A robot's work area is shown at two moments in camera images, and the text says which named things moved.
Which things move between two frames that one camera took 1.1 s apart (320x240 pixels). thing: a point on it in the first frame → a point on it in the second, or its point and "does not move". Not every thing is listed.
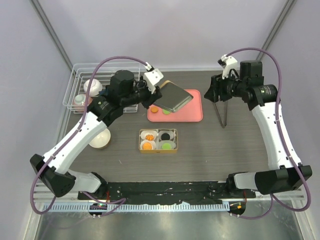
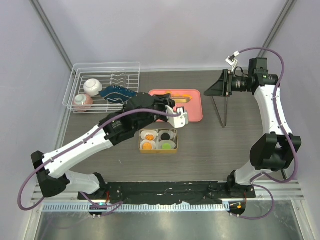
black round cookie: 165,136 does not move
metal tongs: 222,124 does not move
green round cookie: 166,146 does not move
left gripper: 152,98 → 164,102
